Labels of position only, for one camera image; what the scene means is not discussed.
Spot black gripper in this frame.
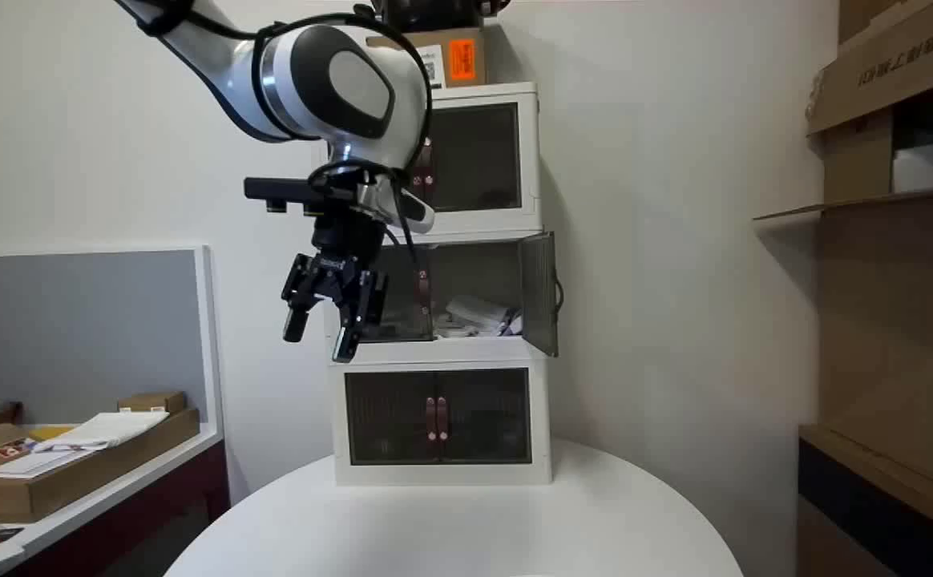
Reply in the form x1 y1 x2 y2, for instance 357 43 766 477
279 207 392 366

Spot white storage cabinet unit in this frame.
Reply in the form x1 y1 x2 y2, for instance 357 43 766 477
329 335 556 486
409 81 544 247
369 235 535 345

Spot dark translucent cabinet door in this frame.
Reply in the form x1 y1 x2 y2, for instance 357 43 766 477
515 230 565 359

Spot white crumpled packaging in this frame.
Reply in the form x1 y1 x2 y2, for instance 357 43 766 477
434 293 529 344

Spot grey partition panel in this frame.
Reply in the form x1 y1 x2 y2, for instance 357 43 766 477
0 244 218 433

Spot white paper sheets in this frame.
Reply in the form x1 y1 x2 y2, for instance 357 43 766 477
0 409 171 479

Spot cardboard box with orange sticker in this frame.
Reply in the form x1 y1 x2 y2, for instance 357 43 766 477
363 23 520 91

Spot white counter with dark base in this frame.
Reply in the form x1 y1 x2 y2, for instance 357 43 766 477
0 423 233 577

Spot flat open cardboard box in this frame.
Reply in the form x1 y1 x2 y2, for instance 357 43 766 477
0 403 203 525

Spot small white box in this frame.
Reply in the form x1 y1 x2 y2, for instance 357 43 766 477
890 137 933 195

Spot cardboard box with printed text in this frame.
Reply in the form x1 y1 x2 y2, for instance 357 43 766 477
804 0 933 137

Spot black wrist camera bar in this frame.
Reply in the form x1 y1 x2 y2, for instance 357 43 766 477
241 172 425 220

